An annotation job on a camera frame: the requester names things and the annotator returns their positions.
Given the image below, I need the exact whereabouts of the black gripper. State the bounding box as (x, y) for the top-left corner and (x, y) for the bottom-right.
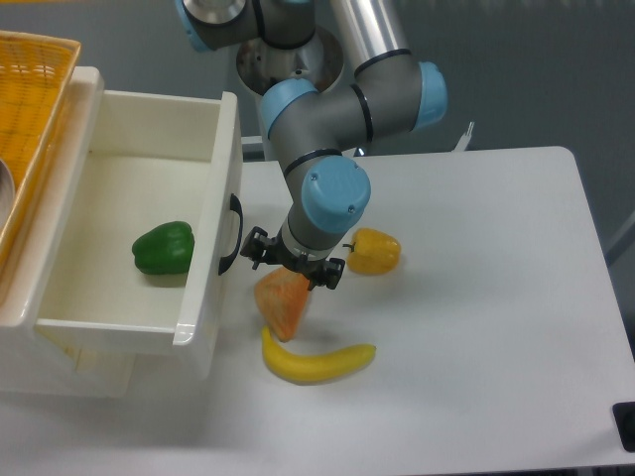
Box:
(239, 226), (345, 291)

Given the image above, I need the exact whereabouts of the white top drawer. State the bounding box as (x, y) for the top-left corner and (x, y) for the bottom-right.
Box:
(36, 91), (242, 378)

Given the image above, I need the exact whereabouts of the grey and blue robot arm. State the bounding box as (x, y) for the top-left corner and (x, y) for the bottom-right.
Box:
(176, 1), (447, 289)

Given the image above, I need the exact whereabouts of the white drawer cabinet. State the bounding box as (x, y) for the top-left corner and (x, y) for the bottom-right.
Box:
(1, 66), (134, 398)

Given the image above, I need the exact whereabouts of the orange sandwich toast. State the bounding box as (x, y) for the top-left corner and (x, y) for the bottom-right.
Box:
(254, 267), (310, 342)

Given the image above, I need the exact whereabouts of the yellow bell pepper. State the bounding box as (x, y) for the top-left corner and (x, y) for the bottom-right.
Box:
(344, 228), (402, 275)

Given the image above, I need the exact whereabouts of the yellow banana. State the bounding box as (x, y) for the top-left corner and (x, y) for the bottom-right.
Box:
(261, 326), (376, 385)

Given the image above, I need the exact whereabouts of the green bell pepper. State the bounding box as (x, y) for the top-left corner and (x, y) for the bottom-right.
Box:
(131, 221), (194, 276)

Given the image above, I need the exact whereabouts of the metal bowl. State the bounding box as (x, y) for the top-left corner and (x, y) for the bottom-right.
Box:
(0, 159), (16, 230)

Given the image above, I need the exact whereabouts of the yellow plastic basket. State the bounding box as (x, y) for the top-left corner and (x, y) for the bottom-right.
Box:
(0, 30), (82, 279)

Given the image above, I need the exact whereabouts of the black object at table edge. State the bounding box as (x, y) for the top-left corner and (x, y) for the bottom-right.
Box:
(612, 402), (635, 453)

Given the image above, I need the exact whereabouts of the white clamp bracket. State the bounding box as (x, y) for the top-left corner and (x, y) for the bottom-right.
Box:
(452, 121), (475, 153)

